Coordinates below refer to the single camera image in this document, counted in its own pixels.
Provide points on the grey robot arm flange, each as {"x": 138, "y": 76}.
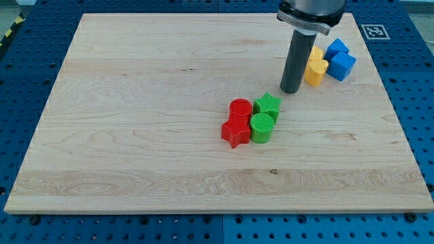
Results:
{"x": 311, "y": 17}

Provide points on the yellow heart block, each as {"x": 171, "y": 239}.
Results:
{"x": 315, "y": 71}

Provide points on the red star block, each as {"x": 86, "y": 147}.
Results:
{"x": 236, "y": 131}

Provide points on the red cylinder block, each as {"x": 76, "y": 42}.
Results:
{"x": 240, "y": 110}

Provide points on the green cylinder block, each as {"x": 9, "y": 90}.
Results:
{"x": 262, "y": 126}

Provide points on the green star block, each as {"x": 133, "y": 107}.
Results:
{"x": 267, "y": 104}

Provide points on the wooden board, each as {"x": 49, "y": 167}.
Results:
{"x": 133, "y": 126}

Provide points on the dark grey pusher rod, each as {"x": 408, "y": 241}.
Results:
{"x": 295, "y": 64}

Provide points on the yellow hexagon block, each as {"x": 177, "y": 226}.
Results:
{"x": 316, "y": 54}

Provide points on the blue cube front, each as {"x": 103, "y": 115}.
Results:
{"x": 341, "y": 65}

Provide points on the blue cube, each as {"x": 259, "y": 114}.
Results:
{"x": 341, "y": 65}
{"x": 335, "y": 47}

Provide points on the blue cube rear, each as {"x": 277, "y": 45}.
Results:
{"x": 335, "y": 47}

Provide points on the white fiducial marker tag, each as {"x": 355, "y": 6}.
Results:
{"x": 375, "y": 32}

